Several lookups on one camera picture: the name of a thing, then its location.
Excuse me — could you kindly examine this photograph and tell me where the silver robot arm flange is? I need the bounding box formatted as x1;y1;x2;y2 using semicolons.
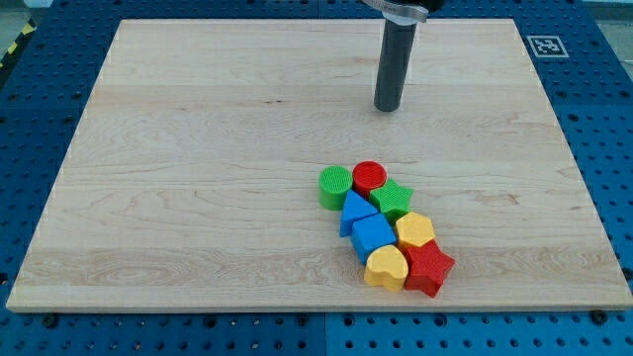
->
362;0;445;26

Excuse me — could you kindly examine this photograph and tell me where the green star block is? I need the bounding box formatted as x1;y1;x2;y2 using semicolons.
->
369;178;414;225

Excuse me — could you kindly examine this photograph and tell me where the red star block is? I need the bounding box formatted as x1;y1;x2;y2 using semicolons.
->
405;240;455;298

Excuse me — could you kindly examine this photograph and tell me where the green cylinder block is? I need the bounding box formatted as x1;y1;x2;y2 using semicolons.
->
318;165;353;211

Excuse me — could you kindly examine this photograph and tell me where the blue triangle block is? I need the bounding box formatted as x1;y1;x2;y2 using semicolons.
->
339;190;379;237

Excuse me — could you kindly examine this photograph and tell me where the red cylinder block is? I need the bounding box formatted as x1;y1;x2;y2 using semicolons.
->
352;160;388;199

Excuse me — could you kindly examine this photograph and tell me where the blue cube block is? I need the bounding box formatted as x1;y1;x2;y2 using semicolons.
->
351;214;397;265

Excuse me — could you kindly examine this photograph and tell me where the yellow hexagon block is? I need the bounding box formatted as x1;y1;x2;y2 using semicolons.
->
395;212;435;252

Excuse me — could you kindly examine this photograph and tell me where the yellow heart block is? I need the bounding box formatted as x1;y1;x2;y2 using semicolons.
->
364;244;408;293

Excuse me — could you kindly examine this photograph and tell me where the light wooden board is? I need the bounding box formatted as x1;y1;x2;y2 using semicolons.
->
7;19;632;313

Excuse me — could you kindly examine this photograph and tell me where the grey cylindrical pointer rod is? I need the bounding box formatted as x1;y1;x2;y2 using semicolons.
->
374;20;416;112

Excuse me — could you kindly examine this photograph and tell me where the white fiducial marker tag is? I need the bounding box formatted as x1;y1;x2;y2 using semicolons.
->
527;35;569;58

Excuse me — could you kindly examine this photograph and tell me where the black bolt front left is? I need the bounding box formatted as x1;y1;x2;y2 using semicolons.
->
42;313;59;329

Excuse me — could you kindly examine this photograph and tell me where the black bolt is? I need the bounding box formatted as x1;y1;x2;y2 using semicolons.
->
42;313;59;329
589;310;608;325

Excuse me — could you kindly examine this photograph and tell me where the black bolt front right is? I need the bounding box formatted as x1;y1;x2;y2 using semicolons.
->
589;310;608;325

